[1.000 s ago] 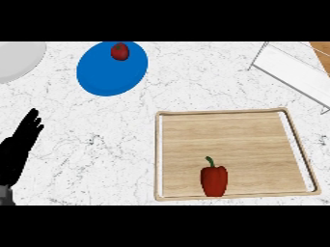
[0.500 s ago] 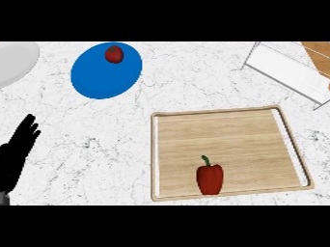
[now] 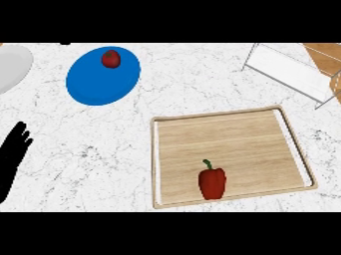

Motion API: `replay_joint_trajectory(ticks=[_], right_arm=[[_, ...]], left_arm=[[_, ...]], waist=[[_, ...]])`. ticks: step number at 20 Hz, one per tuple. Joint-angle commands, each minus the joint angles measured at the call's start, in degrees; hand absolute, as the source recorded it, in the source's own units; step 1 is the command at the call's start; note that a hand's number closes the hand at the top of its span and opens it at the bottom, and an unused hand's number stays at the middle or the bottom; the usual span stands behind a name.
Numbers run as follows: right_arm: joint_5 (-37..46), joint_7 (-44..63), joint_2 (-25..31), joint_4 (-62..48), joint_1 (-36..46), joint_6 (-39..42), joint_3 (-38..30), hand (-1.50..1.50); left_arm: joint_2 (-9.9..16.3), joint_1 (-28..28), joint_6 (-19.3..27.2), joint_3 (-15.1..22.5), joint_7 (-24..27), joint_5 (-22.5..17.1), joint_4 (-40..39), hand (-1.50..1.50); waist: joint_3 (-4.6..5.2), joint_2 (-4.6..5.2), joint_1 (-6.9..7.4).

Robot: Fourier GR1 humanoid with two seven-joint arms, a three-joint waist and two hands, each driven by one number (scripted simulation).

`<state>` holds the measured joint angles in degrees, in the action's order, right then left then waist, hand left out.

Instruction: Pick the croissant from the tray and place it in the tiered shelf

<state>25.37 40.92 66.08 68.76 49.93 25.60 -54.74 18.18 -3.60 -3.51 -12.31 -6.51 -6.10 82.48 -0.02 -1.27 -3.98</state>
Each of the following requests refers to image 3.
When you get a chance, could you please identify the red tomato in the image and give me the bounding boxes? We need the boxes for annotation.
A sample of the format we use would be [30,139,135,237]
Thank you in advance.
[101,49,122,70]

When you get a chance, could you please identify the red bell pepper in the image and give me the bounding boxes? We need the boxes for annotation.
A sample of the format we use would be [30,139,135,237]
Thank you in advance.
[196,158,227,201]

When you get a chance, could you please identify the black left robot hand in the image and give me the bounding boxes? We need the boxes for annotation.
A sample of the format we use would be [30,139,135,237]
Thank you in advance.
[0,121,35,207]

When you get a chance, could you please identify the wooden tray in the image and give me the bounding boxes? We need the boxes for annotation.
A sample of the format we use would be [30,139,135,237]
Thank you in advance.
[150,105,318,210]

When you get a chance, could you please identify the blue oval plate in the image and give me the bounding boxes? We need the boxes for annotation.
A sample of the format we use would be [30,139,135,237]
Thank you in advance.
[64,46,142,107]

